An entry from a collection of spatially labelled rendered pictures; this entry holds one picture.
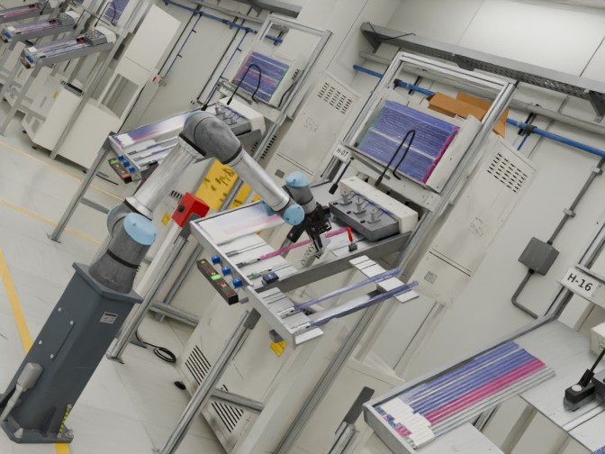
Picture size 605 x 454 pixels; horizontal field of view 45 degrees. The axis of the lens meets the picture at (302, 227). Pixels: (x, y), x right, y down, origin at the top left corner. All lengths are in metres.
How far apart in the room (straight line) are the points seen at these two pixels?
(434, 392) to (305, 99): 2.44
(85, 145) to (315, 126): 3.45
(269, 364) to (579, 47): 3.00
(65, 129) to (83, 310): 4.87
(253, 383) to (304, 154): 1.70
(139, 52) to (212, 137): 4.86
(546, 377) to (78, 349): 1.43
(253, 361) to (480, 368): 1.16
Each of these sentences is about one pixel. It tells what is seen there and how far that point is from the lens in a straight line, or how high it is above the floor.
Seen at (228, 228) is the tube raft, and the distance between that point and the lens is 3.15.
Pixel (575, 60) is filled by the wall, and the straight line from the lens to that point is 4.97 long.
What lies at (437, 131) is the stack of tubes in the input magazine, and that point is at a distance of 3.04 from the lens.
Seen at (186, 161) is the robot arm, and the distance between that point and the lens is 2.50.
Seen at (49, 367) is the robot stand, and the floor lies 0.24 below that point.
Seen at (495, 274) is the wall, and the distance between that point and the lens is 4.52.
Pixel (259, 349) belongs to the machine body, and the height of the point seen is 0.45.
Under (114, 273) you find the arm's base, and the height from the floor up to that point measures 0.60.
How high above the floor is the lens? 1.22
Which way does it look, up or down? 5 degrees down
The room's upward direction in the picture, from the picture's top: 32 degrees clockwise
